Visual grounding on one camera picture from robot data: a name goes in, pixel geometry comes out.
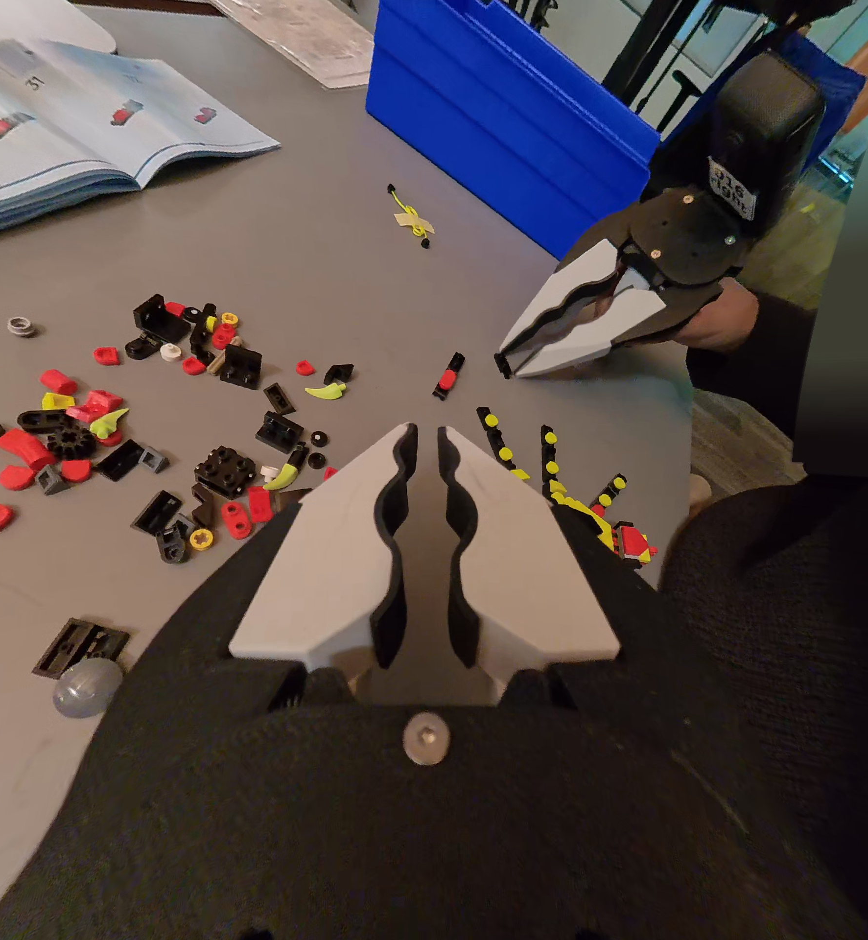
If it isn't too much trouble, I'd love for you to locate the grey lego dome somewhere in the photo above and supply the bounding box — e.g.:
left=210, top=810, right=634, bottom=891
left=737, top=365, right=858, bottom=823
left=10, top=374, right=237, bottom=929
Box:
left=52, top=657, right=125, bottom=719

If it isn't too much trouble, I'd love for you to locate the yellow string with tape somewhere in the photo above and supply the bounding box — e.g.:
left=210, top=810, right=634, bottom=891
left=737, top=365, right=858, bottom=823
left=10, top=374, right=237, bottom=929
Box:
left=387, top=184, right=436, bottom=249

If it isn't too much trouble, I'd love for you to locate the person's black knit sweater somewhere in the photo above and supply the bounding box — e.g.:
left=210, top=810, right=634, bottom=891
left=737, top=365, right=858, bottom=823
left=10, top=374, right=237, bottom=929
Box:
left=657, top=473, right=868, bottom=940

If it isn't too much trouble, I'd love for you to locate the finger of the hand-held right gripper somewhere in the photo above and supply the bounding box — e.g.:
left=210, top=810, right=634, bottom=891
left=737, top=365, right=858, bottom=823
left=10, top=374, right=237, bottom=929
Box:
left=500, top=238, right=623, bottom=358
left=515, top=286, right=659, bottom=380

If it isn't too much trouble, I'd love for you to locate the pile of loose lego pieces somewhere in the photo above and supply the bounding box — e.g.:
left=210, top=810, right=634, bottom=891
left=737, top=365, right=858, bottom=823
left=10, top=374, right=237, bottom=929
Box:
left=0, top=294, right=355, bottom=566

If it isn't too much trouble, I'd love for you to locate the clear plastic bag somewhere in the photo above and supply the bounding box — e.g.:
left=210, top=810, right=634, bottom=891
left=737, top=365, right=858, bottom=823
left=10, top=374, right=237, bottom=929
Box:
left=210, top=0, right=376, bottom=91

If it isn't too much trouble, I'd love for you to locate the person's right forearm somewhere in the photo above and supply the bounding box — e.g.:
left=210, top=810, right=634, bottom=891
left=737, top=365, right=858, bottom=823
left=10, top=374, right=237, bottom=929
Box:
left=687, top=290, right=820, bottom=442

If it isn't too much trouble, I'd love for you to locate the lego instruction booklet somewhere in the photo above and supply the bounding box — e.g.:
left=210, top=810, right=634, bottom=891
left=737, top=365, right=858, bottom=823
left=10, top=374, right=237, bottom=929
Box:
left=0, top=37, right=282, bottom=243

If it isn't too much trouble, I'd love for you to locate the yellow black lego spider model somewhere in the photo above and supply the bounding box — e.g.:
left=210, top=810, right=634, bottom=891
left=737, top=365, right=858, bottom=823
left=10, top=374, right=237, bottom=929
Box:
left=475, top=406, right=658, bottom=570

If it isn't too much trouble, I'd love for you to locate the black tripod stand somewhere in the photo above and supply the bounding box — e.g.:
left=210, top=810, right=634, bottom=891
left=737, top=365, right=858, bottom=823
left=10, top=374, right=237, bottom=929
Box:
left=603, top=0, right=706, bottom=133

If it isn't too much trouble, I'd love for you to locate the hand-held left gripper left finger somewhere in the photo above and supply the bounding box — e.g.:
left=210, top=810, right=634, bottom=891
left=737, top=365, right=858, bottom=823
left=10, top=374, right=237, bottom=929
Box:
left=228, top=422, right=420, bottom=691

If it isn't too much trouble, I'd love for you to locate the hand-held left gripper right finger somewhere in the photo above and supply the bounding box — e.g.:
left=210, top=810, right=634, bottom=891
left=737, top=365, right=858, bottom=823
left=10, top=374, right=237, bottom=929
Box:
left=436, top=424, right=622, bottom=705

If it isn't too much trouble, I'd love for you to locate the blue plastic bin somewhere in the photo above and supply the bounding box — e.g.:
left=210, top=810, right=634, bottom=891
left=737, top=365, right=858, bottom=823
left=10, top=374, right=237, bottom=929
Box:
left=775, top=33, right=868, bottom=159
left=365, top=0, right=662, bottom=259

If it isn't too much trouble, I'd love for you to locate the black lego plate red tile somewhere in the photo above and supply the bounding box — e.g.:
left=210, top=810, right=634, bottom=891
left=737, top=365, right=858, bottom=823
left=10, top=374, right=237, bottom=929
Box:
left=432, top=352, right=467, bottom=402

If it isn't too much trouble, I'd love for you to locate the person's right hand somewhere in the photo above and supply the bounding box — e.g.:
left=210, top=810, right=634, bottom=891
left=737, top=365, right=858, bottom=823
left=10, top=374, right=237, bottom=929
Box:
left=675, top=278, right=762, bottom=352

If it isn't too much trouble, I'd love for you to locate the black flat lego plate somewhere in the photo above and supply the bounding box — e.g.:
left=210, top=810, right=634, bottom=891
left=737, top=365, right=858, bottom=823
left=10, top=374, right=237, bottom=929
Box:
left=32, top=617, right=100, bottom=680
left=85, top=624, right=131, bottom=662

